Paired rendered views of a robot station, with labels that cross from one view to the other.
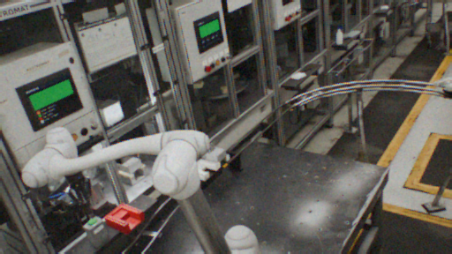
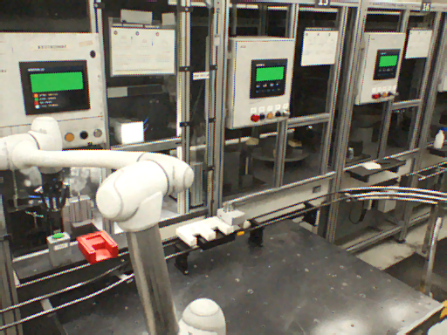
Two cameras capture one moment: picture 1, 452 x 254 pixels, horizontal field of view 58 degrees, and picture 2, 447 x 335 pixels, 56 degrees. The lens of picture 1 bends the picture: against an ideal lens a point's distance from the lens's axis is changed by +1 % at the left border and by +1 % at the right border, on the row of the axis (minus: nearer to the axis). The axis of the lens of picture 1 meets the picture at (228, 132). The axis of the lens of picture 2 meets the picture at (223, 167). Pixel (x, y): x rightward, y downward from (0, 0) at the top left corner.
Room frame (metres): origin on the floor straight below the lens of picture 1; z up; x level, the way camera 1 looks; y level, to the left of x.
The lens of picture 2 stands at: (0.23, -0.29, 1.93)
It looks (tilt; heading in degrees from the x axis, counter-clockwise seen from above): 20 degrees down; 13
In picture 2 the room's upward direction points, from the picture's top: 2 degrees clockwise
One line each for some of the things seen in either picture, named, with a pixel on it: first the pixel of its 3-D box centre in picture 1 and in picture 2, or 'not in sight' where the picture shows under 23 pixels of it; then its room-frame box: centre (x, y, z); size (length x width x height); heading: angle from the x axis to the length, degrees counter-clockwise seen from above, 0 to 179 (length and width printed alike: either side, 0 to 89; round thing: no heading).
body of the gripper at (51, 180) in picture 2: (75, 179); (51, 181); (1.57, 0.71, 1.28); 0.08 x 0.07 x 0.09; 140
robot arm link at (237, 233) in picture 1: (241, 250); (202, 331); (1.41, 0.04, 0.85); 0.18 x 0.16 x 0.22; 164
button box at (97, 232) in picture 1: (95, 231); (58, 248); (1.58, 0.72, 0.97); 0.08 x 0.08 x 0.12; 50
